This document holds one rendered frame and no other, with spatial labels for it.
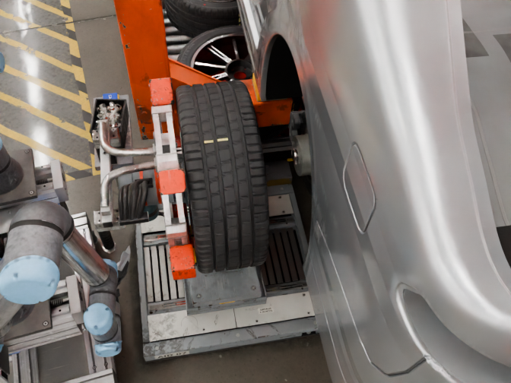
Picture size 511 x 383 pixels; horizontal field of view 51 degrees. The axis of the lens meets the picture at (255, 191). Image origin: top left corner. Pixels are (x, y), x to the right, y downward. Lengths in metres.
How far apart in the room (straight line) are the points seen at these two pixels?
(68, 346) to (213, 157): 1.14
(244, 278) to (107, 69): 1.76
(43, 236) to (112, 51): 2.57
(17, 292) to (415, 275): 0.81
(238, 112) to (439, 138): 0.82
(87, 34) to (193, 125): 2.30
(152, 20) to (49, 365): 1.40
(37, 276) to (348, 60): 0.80
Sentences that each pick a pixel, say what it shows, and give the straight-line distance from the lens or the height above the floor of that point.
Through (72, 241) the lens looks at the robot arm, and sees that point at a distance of 1.41.
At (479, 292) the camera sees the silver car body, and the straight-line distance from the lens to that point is 0.95.
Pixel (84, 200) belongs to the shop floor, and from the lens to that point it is 2.99.
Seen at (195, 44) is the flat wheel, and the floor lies 0.50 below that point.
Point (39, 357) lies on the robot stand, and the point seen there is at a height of 0.21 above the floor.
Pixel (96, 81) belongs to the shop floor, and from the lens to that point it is 3.54.
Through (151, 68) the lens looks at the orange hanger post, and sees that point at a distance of 2.18.
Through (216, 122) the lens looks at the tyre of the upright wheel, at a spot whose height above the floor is 1.18.
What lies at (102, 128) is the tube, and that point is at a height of 1.01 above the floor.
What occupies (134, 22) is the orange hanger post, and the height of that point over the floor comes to 1.16.
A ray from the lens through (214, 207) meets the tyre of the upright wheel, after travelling 1.61.
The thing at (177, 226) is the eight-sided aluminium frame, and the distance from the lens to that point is 1.68.
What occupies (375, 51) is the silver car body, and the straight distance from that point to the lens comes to 1.15.
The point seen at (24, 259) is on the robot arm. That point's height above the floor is 1.39.
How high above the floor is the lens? 2.42
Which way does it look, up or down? 56 degrees down
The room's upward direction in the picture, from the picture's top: 5 degrees clockwise
